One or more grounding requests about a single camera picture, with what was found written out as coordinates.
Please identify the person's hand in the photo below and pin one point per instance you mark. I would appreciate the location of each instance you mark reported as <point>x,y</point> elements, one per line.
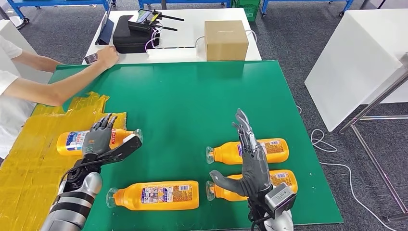
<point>107,56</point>

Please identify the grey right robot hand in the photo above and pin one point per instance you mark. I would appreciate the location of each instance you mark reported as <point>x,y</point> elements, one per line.
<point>255,172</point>

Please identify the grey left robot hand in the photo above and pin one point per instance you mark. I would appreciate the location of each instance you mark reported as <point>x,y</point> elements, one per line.
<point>97,142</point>

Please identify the orange detergent bottle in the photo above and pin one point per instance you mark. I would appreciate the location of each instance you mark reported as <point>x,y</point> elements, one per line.
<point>70,143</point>
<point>274,151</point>
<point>283,176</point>
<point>153,196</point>

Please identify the person's forearm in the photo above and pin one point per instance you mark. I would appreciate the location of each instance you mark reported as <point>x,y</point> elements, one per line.
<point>73,83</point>
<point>41,63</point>

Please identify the dark smartphone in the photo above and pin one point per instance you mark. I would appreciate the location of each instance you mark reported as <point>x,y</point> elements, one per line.
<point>91,58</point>

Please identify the dark blue tablet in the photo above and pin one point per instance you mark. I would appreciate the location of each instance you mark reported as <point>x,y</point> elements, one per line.
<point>106,33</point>

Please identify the black carrying case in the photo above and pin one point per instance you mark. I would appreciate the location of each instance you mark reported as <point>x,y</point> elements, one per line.
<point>127,38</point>

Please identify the black remote controller with antennas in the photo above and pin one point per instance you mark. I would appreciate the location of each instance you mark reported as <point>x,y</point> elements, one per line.
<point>143,17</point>

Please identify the yellow taped cardboard sheet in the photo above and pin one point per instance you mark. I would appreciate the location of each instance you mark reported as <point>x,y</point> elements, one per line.
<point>32,165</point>

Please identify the blue metal rack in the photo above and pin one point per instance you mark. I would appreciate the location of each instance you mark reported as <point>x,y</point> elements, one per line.
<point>302,1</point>
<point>57,3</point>
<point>191,2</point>

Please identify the white table with devices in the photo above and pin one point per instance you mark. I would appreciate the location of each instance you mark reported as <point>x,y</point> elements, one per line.
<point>191,28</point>

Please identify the person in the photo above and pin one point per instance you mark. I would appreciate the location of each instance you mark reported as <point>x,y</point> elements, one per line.
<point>9,114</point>

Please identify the green table mat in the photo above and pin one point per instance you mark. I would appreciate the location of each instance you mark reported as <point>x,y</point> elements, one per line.
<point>191,95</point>

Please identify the white cabinet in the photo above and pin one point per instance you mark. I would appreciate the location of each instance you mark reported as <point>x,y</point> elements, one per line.
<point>12,32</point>

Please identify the brown cardboard box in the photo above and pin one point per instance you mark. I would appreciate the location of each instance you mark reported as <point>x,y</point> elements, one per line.
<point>226,40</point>

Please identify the large white table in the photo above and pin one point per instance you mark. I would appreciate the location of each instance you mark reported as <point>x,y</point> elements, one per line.
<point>350,63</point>

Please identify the green plastic crate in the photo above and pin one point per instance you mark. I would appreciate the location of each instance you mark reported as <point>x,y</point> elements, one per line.
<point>248,11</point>

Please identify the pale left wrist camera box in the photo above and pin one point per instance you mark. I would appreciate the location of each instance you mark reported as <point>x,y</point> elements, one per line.
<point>127,146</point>

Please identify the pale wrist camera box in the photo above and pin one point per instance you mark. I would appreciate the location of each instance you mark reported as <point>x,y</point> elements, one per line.
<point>280,199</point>
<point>127,146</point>

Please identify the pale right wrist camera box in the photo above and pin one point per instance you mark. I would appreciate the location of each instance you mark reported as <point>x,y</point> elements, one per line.
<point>280,199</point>

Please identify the metal table frame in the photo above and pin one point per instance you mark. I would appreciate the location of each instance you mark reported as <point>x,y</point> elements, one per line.
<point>376,102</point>

